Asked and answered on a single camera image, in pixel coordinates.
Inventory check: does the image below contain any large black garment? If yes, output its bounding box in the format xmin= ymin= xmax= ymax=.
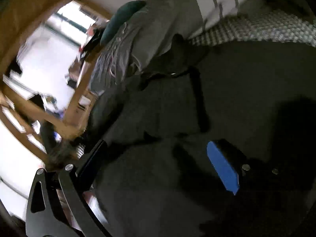
xmin=89 ymin=41 xmax=315 ymax=236

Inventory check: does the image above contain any black white checkered bedsheet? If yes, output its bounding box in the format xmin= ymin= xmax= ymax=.
xmin=190 ymin=11 xmax=315 ymax=47

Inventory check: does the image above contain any grey green blanket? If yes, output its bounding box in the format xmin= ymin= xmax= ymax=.
xmin=89 ymin=0 xmax=202 ymax=95

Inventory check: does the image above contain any dark green pillow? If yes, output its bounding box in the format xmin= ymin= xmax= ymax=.
xmin=100 ymin=0 xmax=146 ymax=45

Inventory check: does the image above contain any wooden bed frame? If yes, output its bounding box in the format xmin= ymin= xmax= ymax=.
xmin=1 ymin=0 xmax=101 ymax=162

